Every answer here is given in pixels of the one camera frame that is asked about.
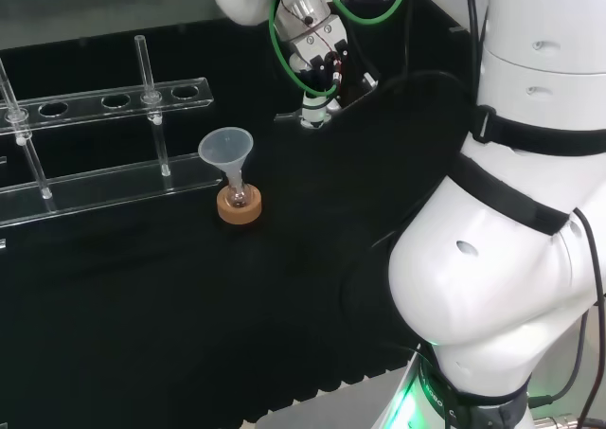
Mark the grey metal base plate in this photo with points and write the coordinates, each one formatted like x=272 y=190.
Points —
x=331 y=400

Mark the black cloth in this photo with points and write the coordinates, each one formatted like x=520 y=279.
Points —
x=142 y=306

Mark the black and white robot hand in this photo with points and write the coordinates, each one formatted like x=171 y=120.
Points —
x=322 y=55

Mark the translucent plastic funnel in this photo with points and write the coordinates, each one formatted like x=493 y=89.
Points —
x=226 y=147

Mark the small round-bottom glass flask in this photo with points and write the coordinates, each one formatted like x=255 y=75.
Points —
x=238 y=197

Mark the clear acrylic funnel stand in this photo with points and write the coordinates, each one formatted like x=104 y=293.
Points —
x=109 y=183

